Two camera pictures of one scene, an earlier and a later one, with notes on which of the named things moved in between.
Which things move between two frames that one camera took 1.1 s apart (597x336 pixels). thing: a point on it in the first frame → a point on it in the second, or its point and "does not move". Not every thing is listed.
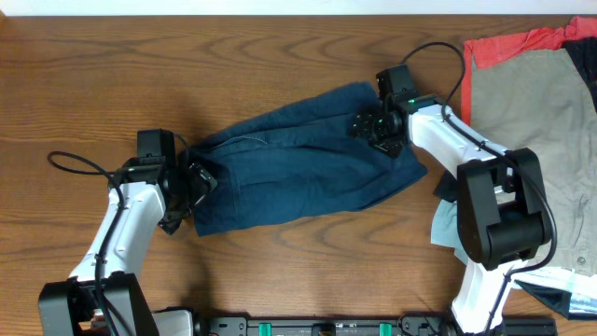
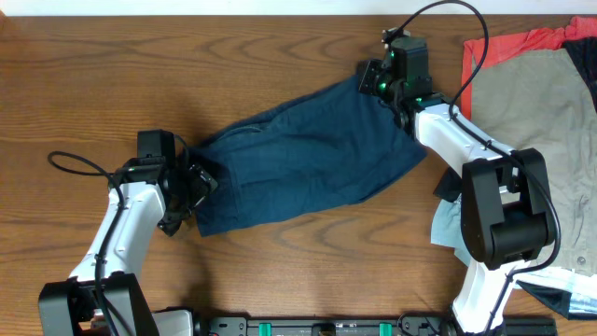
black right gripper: [368, 127] → [370, 76]
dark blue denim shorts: [301, 155] does not move
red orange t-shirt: [486, 49] does not move
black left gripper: [197, 182] does not move
